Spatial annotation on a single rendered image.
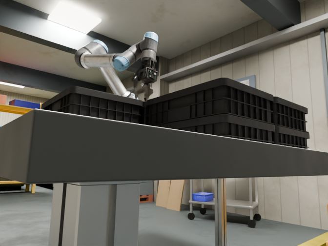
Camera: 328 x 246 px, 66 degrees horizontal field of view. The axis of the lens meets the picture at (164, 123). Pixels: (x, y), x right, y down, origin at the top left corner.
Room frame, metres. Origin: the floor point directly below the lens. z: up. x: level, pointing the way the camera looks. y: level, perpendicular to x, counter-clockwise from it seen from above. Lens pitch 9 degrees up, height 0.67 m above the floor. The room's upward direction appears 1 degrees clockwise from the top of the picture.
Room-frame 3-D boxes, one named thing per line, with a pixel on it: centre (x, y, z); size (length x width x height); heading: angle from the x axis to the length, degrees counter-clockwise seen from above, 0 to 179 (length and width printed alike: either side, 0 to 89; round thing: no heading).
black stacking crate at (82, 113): (1.07, 0.32, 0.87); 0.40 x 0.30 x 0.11; 39
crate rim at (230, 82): (0.96, -0.16, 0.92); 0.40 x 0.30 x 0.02; 39
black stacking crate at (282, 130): (1.15, -0.39, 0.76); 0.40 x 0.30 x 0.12; 39
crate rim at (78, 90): (1.07, 0.32, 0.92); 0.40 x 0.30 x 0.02; 39
